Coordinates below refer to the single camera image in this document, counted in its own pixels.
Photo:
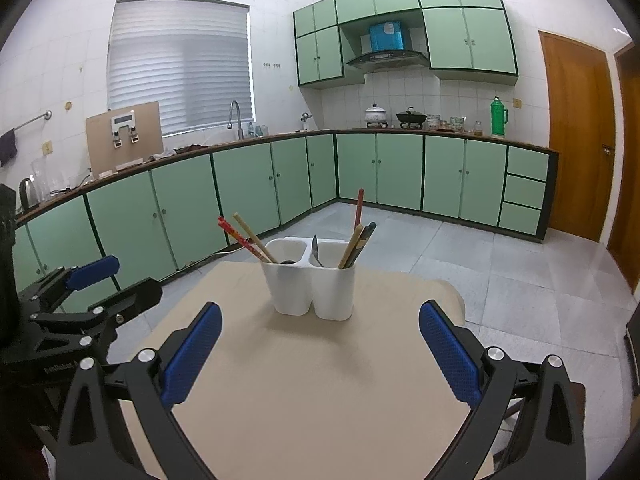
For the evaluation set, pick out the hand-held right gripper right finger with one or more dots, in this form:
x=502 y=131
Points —
x=450 y=355

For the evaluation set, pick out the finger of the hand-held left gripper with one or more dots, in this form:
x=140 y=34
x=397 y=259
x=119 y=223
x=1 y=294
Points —
x=135 y=295
x=92 y=272

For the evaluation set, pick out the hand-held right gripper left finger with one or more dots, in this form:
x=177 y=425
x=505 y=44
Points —
x=192 y=355

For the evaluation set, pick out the red chopstick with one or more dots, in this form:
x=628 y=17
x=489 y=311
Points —
x=358 y=207
x=240 y=237

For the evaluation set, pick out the white plastic utensil holder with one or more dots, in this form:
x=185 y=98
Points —
x=310 y=292

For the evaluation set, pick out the dark chopstick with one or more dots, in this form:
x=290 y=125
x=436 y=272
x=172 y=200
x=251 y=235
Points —
x=364 y=242

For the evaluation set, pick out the steel electric kettle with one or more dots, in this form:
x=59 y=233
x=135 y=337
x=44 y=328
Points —
x=28 y=194

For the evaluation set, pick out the clear glass pitcher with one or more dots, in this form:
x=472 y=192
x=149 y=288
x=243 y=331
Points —
x=47 y=180

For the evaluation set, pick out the green base cabinets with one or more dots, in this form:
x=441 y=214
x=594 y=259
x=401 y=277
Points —
x=185 y=195

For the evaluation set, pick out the brown wooden board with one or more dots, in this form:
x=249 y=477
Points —
x=100 y=145

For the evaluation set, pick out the white device on board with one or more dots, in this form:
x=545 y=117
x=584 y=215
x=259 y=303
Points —
x=125 y=127

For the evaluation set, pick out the dark hanging towel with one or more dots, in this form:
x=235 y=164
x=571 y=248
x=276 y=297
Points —
x=7 y=147

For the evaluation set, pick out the metal towel bar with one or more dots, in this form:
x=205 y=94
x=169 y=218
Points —
x=30 y=121

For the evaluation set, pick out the black object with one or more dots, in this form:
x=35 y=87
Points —
x=633 y=345

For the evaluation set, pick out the chrome kitchen faucet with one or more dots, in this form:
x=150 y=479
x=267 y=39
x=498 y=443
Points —
x=235 y=112

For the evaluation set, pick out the white window blind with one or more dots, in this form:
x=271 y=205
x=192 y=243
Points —
x=180 y=65

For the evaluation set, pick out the glass jar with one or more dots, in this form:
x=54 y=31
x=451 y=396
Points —
x=478 y=129
x=457 y=125
x=433 y=122

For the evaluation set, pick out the black wok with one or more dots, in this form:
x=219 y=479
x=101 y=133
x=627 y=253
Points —
x=412 y=118

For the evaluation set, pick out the green thermos flask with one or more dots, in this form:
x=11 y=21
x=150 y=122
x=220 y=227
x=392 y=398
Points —
x=498 y=120

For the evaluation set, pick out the white cooking pot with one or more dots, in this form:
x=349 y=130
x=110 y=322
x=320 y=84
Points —
x=376 y=116

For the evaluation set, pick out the range hood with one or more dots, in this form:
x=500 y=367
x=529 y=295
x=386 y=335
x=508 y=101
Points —
x=387 y=60

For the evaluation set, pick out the blue box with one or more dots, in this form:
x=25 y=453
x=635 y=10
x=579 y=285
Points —
x=386 y=36

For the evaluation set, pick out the green wall cabinets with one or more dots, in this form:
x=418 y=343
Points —
x=450 y=37

